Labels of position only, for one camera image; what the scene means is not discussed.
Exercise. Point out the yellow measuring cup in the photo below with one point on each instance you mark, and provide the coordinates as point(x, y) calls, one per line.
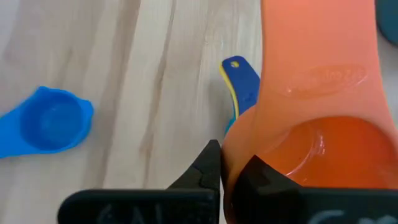
point(236, 105)

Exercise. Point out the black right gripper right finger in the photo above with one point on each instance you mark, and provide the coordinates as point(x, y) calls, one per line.
point(280, 202)

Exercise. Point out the teal plastic basket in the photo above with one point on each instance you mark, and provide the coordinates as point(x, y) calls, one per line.
point(388, 18)

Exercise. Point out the orange measuring cup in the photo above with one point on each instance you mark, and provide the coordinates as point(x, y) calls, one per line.
point(317, 62)

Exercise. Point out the large teal measuring cup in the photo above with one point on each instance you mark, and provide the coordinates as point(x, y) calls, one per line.
point(230, 124)

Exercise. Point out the bright blue measuring cup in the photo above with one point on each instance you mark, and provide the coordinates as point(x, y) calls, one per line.
point(53, 121)

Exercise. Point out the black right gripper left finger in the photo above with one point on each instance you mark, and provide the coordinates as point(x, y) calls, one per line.
point(186, 202)

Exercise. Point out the purple measuring cup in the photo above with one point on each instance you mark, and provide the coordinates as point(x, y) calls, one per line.
point(245, 84)

